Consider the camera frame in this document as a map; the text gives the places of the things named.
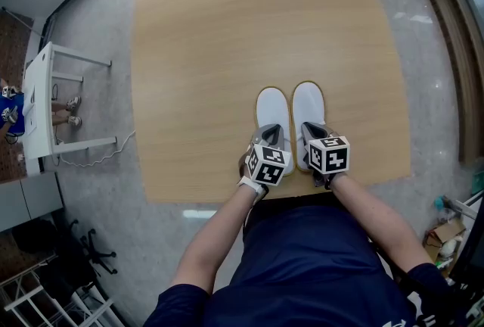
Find person's navy shirt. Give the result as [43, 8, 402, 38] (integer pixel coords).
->
[143, 204, 466, 327]

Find white shelf rack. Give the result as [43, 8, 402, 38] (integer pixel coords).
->
[0, 268, 114, 327]

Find cardboard box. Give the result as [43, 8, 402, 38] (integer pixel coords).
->
[423, 217, 468, 258]

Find white wrist strap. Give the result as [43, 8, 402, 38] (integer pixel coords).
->
[237, 176, 269, 198]

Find white paper stack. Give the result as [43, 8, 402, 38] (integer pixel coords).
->
[22, 86, 38, 117]

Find white slipper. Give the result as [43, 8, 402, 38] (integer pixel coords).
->
[256, 86, 295, 177]
[290, 81, 327, 172]

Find person's left forearm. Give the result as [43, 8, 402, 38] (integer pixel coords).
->
[169, 185, 262, 294]

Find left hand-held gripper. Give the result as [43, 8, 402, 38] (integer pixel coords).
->
[245, 123, 292, 188]

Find brown wooden boards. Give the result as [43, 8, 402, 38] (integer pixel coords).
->
[422, 0, 484, 167]

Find person's right forearm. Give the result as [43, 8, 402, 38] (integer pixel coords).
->
[330, 173, 434, 273]

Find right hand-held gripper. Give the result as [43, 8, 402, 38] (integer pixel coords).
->
[301, 121, 352, 190]

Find black office chair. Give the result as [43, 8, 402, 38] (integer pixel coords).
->
[11, 218, 118, 277]

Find wooden table with white legs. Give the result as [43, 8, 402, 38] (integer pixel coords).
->
[130, 0, 413, 204]

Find white desk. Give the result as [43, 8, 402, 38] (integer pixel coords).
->
[21, 41, 118, 177]

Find white cabinet with red mark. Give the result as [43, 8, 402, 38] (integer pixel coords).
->
[0, 173, 64, 232]

